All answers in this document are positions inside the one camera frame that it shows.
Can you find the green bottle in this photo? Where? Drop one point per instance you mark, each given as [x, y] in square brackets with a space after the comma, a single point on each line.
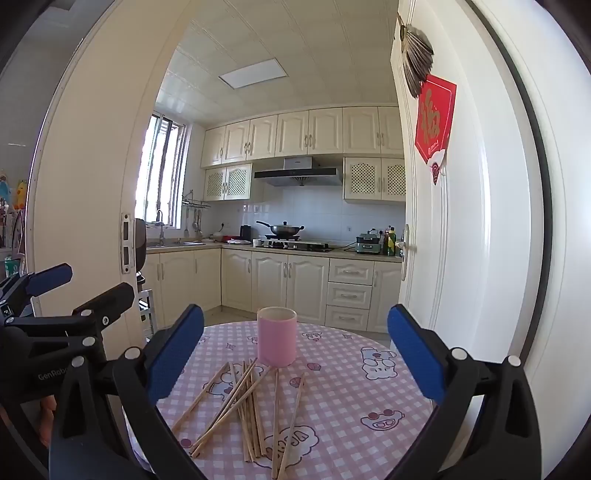
[392, 242]

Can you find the black air fryer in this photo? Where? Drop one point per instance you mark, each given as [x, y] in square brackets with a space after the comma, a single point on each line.
[140, 247]

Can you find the brown fan decoration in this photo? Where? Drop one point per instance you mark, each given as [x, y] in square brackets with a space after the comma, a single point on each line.
[418, 55]

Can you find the gas stove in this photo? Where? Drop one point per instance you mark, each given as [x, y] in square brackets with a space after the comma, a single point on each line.
[295, 245]

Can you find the red paper door poster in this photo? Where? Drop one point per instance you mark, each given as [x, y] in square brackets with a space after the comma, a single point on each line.
[434, 120]

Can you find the yellow duck toy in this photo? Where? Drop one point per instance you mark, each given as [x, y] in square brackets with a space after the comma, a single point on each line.
[20, 196]

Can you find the steel sink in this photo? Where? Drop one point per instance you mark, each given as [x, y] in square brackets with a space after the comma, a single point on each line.
[178, 243]

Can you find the kitchen window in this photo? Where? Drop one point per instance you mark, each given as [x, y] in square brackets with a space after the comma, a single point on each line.
[161, 175]

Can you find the pink cup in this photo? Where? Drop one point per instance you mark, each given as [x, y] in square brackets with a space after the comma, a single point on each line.
[276, 341]

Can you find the ceiling light panel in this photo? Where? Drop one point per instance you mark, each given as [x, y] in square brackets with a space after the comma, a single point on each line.
[253, 73]

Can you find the person's left hand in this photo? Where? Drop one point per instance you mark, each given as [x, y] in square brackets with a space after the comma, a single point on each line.
[46, 420]

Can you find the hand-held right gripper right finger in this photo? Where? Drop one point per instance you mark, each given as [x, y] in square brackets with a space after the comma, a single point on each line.
[413, 350]

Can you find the cream lattice wall cabinet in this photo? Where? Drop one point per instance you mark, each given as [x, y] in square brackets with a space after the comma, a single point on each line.
[228, 182]
[374, 179]

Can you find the metal door strike plate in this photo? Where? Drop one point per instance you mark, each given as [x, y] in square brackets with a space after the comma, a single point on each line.
[126, 242]

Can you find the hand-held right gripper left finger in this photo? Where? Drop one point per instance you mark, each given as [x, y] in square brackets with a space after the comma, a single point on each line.
[178, 355]

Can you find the cream upper kitchen cabinets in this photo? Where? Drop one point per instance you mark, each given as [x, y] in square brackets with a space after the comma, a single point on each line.
[323, 131]

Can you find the steel range hood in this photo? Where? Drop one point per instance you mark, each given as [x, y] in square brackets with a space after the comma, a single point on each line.
[298, 174]

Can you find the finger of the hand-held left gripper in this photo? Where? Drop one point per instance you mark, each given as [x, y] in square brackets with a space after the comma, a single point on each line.
[108, 300]
[46, 279]

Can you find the pink checked tablecloth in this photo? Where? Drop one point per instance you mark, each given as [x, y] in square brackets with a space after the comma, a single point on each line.
[351, 406]

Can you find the cream lower kitchen cabinets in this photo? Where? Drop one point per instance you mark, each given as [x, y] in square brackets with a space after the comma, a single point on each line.
[272, 281]

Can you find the steel faucet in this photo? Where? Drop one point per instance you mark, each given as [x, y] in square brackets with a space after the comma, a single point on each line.
[160, 226]

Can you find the bunch of wooden chopsticks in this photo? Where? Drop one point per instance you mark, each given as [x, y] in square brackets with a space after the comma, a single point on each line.
[249, 406]

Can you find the cream kitchen cabinets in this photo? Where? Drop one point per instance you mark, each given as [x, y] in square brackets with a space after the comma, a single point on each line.
[323, 131]
[272, 281]

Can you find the metal storage rack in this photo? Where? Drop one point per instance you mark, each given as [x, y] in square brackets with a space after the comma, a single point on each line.
[145, 304]

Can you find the green countertop appliance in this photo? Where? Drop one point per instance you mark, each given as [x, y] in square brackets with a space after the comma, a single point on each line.
[368, 243]

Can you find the hanging utensil rack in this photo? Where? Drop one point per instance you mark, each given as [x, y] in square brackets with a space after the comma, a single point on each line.
[196, 214]

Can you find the black wok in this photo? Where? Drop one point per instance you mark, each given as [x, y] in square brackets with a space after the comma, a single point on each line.
[282, 229]

